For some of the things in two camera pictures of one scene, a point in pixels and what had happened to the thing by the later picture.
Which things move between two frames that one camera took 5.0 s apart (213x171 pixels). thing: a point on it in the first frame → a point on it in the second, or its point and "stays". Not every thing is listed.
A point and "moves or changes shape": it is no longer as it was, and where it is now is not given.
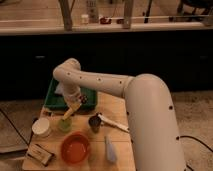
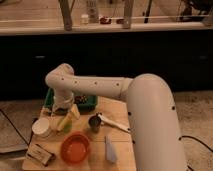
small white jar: (84, 18) stays
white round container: (40, 127) stays
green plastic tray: (55, 100) stays
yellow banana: (71, 110) moves or changes shape
